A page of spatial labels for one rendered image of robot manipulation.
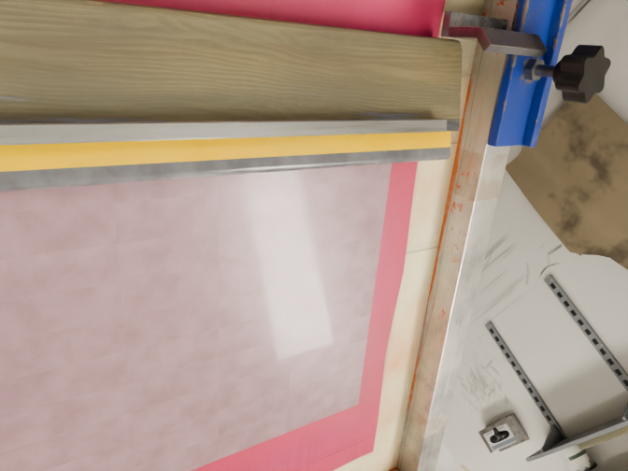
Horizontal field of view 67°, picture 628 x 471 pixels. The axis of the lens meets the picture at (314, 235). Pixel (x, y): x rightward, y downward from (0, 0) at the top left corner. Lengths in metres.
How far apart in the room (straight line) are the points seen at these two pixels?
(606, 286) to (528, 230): 0.43
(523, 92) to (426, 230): 0.16
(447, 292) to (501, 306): 2.25
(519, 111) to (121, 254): 0.37
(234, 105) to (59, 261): 0.16
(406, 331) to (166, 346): 0.28
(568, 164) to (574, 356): 0.91
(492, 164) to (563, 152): 1.92
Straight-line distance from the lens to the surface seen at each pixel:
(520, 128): 0.50
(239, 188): 0.37
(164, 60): 0.30
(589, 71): 0.45
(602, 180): 2.34
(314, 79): 0.34
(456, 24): 0.44
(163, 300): 0.39
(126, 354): 0.40
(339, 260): 0.45
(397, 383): 0.61
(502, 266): 2.73
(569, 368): 2.67
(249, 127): 0.30
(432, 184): 0.50
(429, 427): 0.64
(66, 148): 0.30
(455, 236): 0.52
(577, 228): 2.42
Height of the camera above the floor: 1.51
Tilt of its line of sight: 27 degrees down
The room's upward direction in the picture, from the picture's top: 153 degrees clockwise
